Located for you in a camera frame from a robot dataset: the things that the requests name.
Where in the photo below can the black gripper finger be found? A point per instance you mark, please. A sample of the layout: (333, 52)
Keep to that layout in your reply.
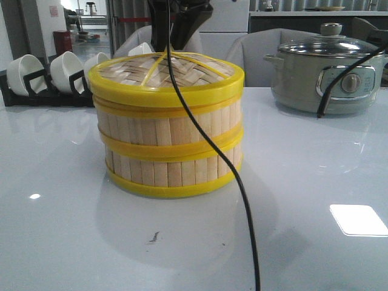
(189, 16)
(161, 14)

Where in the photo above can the woven bamboo steamer lid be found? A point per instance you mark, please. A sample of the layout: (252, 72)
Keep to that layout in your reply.
(151, 80)

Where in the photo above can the bamboo steamer tray yellow rim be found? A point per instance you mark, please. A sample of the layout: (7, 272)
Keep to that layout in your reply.
(168, 134)

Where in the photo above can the red barrier belt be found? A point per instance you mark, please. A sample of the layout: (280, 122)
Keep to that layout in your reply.
(137, 19)

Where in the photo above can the grey chair left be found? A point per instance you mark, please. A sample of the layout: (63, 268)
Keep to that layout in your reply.
(144, 34)

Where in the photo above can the white bowl far right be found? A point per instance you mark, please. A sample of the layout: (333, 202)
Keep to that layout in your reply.
(141, 49)

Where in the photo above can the white bowl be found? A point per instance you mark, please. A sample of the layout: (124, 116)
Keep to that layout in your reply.
(141, 49)
(93, 61)
(17, 69)
(62, 67)

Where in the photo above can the white refrigerator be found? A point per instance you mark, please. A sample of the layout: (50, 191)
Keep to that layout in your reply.
(228, 22)

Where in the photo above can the red trash bin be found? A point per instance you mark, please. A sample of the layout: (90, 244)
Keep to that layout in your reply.
(62, 41)

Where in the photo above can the dark grey cabinet counter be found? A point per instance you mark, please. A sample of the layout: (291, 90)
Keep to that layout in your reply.
(311, 21)

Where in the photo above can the green electric cooking pot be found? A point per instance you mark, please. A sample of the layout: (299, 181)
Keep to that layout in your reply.
(301, 80)

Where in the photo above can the yellow plate on counter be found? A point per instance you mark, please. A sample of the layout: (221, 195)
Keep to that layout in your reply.
(329, 8)

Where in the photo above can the black dish rack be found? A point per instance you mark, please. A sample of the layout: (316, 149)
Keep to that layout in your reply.
(42, 92)

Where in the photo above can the white bowl far left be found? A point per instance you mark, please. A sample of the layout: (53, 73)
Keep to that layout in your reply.
(17, 69)

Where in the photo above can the glass pot lid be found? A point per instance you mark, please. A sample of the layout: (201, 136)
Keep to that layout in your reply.
(329, 43)

